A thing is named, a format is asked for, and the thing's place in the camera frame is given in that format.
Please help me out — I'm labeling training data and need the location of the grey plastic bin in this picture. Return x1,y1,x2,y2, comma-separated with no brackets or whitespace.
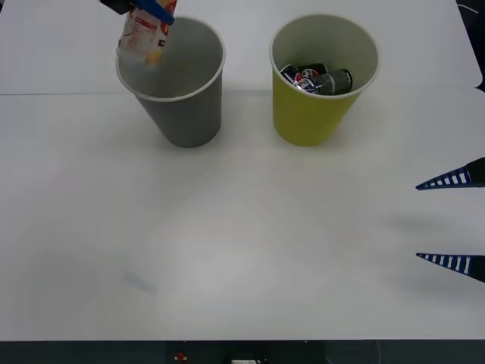
115,16,227,149

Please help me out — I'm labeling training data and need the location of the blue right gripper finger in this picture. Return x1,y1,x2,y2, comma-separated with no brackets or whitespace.
415,252,485,284
415,156,485,191

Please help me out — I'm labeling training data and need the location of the dark grey can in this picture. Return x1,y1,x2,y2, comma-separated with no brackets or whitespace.
313,67,355,96

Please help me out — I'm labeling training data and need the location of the black can with blue-red print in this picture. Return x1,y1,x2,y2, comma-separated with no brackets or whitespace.
280,62,329,94

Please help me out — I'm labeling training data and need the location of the yellow-green plastic bin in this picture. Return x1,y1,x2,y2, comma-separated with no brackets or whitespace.
268,14,381,148

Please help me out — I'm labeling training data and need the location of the clear bottle with red cap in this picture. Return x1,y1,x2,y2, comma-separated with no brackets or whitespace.
114,0,179,67

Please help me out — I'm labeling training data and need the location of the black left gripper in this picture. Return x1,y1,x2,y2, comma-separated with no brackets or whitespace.
99,0,176,27

